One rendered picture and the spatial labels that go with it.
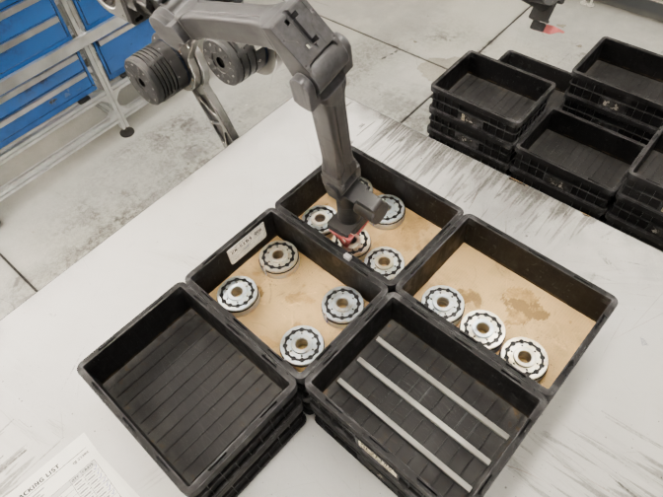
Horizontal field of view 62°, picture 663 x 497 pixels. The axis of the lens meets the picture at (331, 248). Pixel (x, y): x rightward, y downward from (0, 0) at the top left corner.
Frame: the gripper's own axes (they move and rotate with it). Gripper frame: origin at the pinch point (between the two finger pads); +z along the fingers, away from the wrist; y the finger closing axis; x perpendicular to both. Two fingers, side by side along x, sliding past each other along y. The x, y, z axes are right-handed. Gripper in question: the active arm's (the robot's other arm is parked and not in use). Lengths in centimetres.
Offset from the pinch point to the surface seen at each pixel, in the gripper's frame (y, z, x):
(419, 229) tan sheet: 15.6, 4.3, -11.2
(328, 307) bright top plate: -19.2, 0.9, -7.6
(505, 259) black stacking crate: 17.9, 1.7, -34.8
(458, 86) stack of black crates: 114, 39, 31
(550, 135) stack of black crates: 120, 50, -11
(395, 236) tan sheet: 9.9, 4.3, -7.2
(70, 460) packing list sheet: -81, 17, 23
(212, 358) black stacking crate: -44.8, 4.1, 7.1
